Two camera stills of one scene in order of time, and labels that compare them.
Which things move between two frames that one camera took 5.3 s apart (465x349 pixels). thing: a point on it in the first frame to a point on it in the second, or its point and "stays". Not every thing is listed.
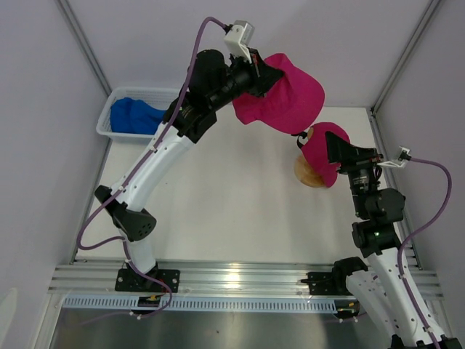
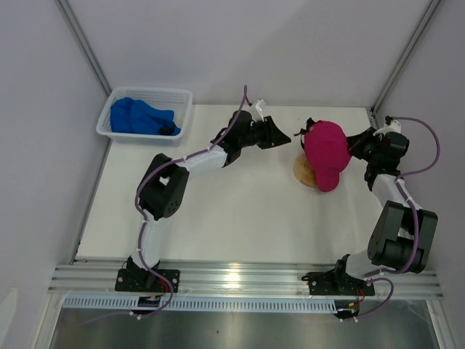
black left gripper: (262, 75) to (272, 137)
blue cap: (135, 116) stays
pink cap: (289, 106) to (327, 150)
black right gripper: (353, 157) to (354, 142)
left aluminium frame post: (65, 8) stays
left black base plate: (131, 280) stays
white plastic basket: (159, 97) stays
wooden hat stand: (304, 171) stays
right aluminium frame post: (405, 55) stays
